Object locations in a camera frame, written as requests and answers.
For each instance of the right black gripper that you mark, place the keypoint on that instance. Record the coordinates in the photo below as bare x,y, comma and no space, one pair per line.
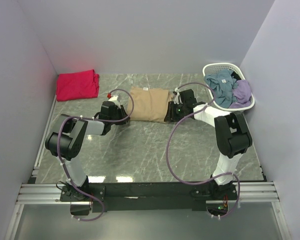
170,116

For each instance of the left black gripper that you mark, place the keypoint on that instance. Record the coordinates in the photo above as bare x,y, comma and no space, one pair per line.
122,111

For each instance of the beige t-shirt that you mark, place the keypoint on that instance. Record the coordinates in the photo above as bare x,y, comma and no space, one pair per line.
150,104

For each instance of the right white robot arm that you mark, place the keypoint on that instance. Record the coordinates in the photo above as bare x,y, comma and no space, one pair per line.
233,137

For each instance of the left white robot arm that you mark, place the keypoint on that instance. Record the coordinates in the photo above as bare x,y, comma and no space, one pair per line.
66,138

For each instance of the folded red t-shirt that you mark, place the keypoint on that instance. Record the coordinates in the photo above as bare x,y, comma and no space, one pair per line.
78,85

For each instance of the blue t-shirt in basket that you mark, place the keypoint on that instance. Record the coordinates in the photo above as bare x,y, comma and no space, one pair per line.
222,83

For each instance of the purple t-shirt in basket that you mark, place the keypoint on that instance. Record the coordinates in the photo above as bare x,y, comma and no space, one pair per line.
242,94

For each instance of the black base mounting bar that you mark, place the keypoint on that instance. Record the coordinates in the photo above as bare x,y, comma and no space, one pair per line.
146,196

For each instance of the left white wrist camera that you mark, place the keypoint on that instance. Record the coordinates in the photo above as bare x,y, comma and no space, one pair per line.
114,99

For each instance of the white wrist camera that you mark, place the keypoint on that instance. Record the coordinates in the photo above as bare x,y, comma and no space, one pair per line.
177,98
114,99

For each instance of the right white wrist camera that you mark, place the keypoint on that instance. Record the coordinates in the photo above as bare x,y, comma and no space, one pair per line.
177,98

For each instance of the aluminium frame rail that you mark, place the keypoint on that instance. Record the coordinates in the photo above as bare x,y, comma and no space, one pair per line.
249,192

